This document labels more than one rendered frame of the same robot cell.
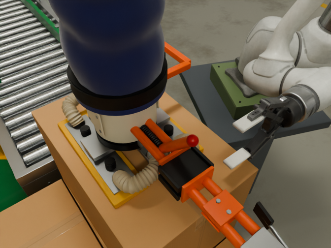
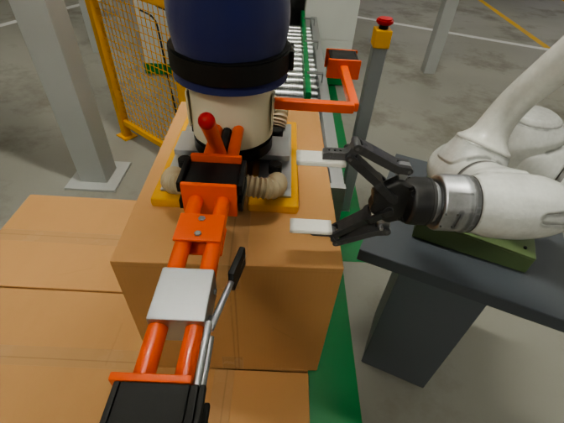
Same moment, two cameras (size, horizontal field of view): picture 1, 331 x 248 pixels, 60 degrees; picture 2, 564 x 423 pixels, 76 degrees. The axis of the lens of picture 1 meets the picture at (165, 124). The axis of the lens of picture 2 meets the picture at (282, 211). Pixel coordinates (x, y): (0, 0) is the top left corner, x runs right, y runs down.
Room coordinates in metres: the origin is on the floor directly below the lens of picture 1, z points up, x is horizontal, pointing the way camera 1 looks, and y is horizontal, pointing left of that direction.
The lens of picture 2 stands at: (0.04, -0.39, 1.43)
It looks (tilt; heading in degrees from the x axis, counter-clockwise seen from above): 42 degrees down; 36
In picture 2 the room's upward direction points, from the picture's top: 4 degrees clockwise
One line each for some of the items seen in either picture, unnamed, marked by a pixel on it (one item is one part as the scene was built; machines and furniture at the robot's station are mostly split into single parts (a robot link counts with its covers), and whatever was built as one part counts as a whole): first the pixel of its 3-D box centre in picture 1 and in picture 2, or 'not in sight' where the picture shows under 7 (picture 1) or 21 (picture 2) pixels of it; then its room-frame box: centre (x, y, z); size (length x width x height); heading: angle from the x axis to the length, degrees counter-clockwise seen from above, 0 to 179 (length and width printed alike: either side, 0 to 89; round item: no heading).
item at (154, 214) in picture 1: (139, 174); (243, 225); (0.54, 0.09, 0.74); 0.60 x 0.40 x 0.40; 39
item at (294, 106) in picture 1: (278, 116); (400, 200); (0.51, -0.29, 1.07); 0.09 x 0.07 x 0.08; 127
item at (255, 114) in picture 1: (258, 109); (341, 148); (0.44, -0.20, 1.16); 0.05 x 0.01 x 0.03; 127
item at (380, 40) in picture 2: not in sight; (359, 134); (1.59, 0.27, 0.50); 0.07 x 0.07 x 1.00; 37
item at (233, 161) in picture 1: (237, 158); (310, 226); (0.43, -0.18, 1.01); 0.07 x 0.03 x 0.01; 127
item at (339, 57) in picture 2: not in sight; (342, 63); (0.94, 0.08, 1.07); 0.09 x 0.08 x 0.05; 127
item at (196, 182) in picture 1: (185, 171); (213, 184); (0.34, -0.04, 1.07); 0.10 x 0.08 x 0.06; 127
